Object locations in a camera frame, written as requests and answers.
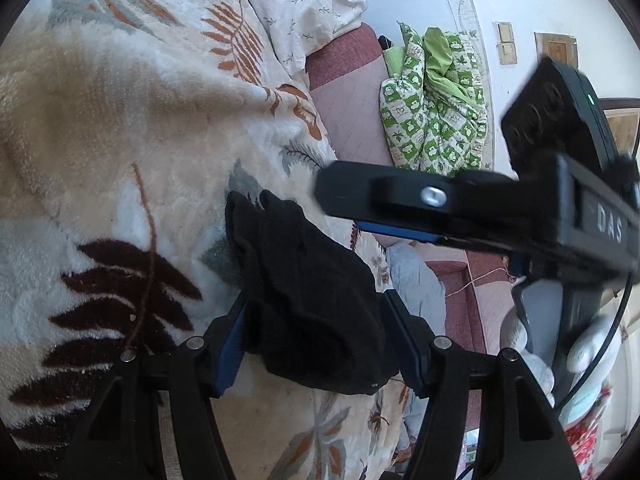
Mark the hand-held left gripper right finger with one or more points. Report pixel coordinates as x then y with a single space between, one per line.
407 342

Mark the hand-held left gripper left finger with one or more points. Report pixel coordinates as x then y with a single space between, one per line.
231 347

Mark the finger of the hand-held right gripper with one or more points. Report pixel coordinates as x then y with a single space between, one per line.
400 195

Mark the black pants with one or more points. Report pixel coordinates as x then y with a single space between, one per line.
305 300

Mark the person's right hand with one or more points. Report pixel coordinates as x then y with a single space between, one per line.
595 342

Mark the grey cloth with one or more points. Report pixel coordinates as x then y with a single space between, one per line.
417 285

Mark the green white printed quilt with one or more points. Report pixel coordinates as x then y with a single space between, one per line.
435 105

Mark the pink quilted mattress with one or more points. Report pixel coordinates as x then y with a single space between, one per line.
350 90

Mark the red floral cloth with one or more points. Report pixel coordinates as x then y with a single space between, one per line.
590 440

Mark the white sprig print duvet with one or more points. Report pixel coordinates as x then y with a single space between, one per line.
300 5

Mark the leaf print fleece blanket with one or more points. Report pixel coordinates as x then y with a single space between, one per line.
125 160

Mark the wooden frame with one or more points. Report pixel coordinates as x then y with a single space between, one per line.
622 120

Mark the wooden wall box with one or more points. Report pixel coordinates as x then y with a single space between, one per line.
556 49

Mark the beige wall switch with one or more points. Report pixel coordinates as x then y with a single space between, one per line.
507 54
504 31

